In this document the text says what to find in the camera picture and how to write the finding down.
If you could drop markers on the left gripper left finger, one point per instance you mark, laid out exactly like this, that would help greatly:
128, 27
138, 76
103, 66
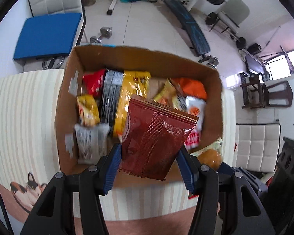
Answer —
66, 195

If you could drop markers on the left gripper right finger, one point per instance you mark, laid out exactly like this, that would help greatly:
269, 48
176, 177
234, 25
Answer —
228, 193

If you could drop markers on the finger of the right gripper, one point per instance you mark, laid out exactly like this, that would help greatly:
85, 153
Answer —
225, 169

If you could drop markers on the braised egg packet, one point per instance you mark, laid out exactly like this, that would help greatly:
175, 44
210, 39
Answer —
211, 155

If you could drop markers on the dark red packet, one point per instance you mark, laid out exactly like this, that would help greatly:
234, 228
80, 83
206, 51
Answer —
152, 136

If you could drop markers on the white grey snack packet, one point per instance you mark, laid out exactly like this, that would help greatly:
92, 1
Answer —
92, 142

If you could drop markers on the orange snack packet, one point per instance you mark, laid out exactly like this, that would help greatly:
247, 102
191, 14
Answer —
189, 87

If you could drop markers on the yellow puffed snack bag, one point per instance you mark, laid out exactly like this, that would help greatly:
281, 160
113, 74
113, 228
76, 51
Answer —
171, 97

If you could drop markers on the yellow panda crisps bag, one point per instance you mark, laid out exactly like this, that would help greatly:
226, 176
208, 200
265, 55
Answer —
88, 110

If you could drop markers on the large yellow black snack bag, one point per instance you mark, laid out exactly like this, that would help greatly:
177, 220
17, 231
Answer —
118, 88

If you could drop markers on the small shiny red packet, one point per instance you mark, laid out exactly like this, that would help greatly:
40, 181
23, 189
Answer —
94, 82

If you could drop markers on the white quilted chair right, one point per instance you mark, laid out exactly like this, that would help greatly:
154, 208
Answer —
257, 147

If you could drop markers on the dark wooden chair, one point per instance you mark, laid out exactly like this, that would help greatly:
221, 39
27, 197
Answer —
278, 95

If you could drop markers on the cat print tablecloth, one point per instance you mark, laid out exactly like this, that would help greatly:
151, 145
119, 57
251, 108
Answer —
28, 150

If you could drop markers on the grey chair with barbell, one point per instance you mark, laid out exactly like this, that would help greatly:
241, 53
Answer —
231, 14

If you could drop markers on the cardboard milk box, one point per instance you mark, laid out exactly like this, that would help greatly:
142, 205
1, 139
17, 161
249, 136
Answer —
92, 58

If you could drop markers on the black blue sit-up bench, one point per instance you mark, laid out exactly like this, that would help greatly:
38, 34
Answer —
199, 44

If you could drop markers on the white chair with blue cushion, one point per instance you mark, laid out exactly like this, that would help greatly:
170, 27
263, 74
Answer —
48, 36

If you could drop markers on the dumbbell on floor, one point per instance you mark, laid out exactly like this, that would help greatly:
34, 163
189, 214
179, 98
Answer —
105, 32

